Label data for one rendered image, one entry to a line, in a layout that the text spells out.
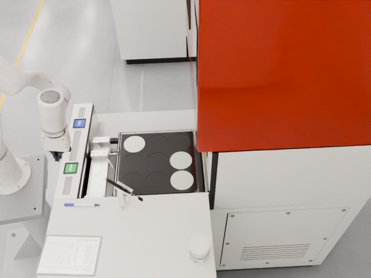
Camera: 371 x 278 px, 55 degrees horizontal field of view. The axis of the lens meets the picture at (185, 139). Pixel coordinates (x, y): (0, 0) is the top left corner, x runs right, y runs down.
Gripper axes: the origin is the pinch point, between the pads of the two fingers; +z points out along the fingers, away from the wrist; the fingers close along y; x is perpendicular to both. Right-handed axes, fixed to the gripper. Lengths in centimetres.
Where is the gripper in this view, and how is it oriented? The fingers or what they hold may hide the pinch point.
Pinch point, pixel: (57, 155)
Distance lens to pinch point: 147.1
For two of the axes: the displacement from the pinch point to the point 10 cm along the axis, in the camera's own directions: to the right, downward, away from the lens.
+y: -9.8, -0.9, -1.8
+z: -1.9, 6.4, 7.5
